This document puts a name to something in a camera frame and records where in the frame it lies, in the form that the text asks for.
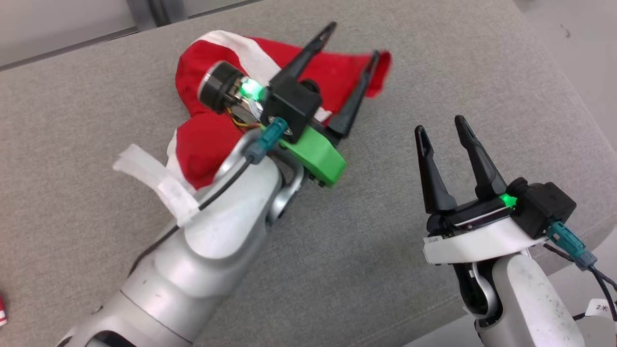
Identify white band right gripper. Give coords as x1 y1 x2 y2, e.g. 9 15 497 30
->
415 115 550 265

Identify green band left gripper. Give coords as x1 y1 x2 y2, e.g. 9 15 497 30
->
270 21 380 187

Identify grey door posts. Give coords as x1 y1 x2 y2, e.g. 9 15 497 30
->
126 0 188 30

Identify white tape strip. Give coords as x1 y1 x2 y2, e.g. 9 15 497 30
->
113 144 201 227

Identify teal left cable connector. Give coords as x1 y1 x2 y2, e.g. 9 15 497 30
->
245 118 289 163

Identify teal cable connector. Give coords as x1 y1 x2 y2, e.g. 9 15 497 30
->
547 221 598 271
245 118 289 163

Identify teal right cable connector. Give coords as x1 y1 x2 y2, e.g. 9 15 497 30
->
547 221 598 271

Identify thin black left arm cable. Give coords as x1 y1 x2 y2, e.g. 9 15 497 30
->
128 157 256 276

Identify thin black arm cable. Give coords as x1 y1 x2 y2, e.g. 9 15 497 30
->
544 243 617 322
128 157 256 276

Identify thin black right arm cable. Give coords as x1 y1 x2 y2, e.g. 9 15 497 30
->
544 243 617 322

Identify white cable label tag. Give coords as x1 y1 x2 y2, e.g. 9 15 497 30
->
583 299 613 318

